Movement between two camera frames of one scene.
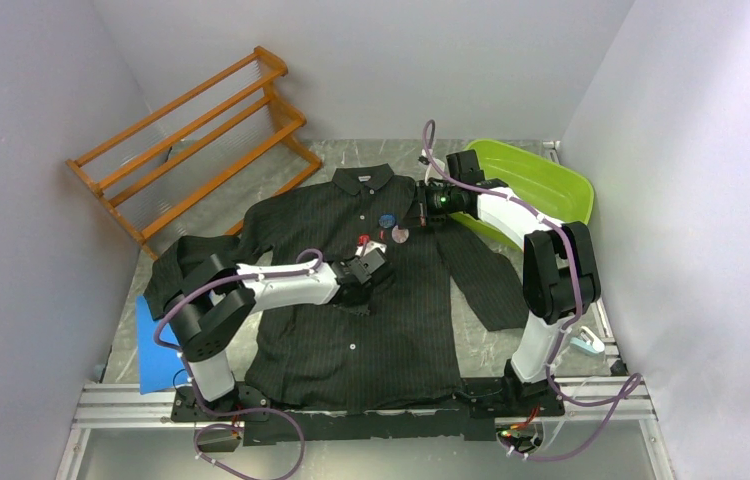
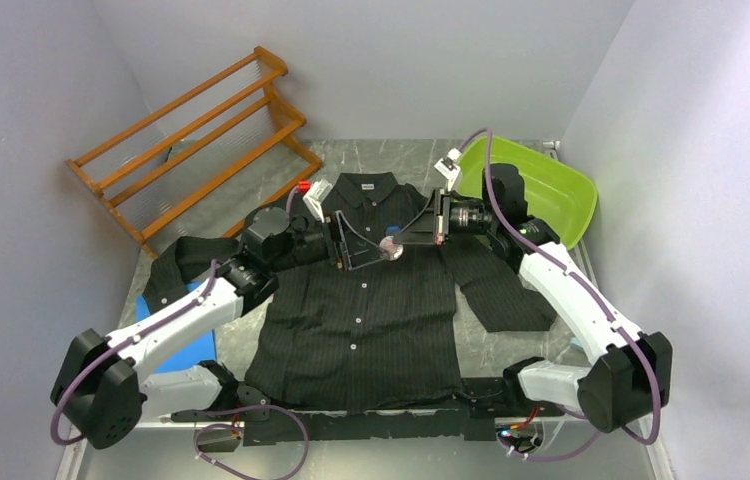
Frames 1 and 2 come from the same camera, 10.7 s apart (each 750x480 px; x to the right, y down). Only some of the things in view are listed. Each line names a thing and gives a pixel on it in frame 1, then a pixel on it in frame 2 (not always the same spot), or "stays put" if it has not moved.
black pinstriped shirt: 404,345 stays put
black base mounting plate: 476,416 stays put
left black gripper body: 361,306 to 307,247
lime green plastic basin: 541,185 stays put
